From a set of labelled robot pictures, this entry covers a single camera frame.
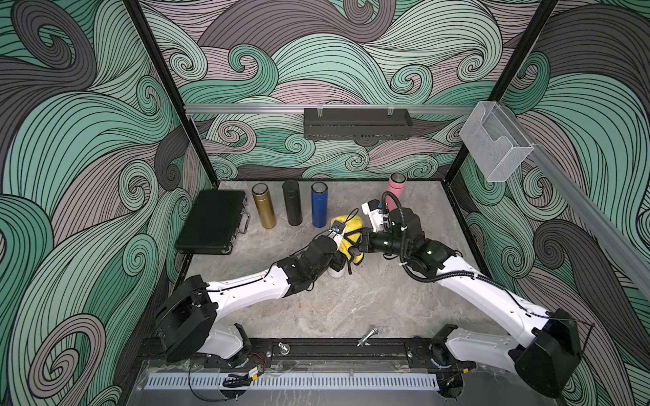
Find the silver bolt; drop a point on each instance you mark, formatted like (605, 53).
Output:
(364, 341)

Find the black thermos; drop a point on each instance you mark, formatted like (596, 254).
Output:
(292, 201)

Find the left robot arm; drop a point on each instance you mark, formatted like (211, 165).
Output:
(189, 321)

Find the white thermos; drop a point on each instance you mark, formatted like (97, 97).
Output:
(336, 273)

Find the black case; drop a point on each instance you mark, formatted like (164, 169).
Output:
(216, 219)

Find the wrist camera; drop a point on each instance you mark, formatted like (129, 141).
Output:
(374, 210)
(337, 232)

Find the blue thermos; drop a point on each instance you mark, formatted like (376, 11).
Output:
(319, 204)

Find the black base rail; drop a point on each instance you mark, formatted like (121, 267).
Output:
(438, 353)

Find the pink thermos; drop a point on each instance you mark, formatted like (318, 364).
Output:
(396, 185)

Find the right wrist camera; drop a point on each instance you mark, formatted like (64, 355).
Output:
(374, 210)

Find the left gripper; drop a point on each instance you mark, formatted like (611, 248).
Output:
(338, 262)

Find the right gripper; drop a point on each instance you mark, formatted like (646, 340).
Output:
(365, 244)

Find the yellow cleaning cloth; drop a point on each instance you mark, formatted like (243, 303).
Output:
(349, 248)

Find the clear plastic wall holder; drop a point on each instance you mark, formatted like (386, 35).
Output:
(496, 140)

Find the gold thermos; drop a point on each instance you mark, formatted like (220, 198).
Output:
(263, 201)

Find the aluminium wall rail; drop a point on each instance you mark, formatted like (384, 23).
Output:
(258, 108)

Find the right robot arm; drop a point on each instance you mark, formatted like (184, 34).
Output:
(542, 347)

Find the white slotted cable duct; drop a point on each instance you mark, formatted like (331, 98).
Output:
(299, 381)

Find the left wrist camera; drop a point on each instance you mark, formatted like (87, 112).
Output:
(337, 232)

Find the black wall shelf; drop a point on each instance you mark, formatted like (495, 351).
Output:
(357, 125)

